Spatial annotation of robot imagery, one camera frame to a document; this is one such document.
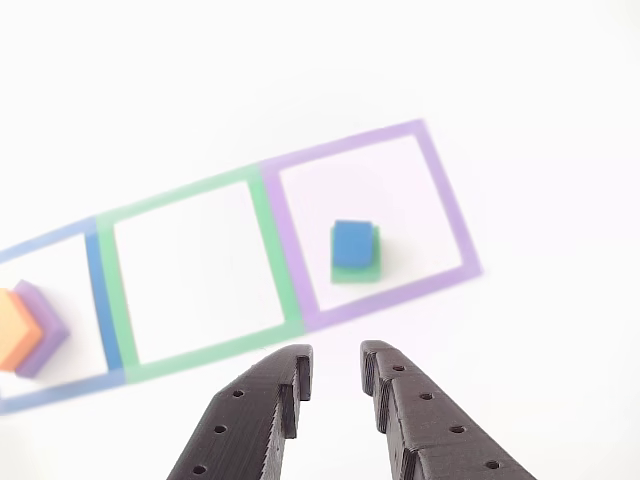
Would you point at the green block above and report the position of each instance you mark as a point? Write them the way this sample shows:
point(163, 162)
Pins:
point(355, 276)

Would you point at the purple block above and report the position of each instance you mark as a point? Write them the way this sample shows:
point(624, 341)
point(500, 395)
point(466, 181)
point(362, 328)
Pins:
point(52, 325)

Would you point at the small blue cube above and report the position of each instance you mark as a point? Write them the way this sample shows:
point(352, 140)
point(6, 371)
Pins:
point(352, 242)

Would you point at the orange block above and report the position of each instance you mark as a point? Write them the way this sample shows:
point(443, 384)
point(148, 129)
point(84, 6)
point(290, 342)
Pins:
point(15, 325)

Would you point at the green tape square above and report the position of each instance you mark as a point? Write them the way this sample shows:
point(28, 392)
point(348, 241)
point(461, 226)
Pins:
point(112, 300)

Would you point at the blue tape square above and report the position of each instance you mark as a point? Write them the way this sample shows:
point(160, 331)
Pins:
point(102, 300)

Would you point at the purple tape square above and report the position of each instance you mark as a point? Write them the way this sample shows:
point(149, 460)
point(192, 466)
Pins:
point(287, 240)

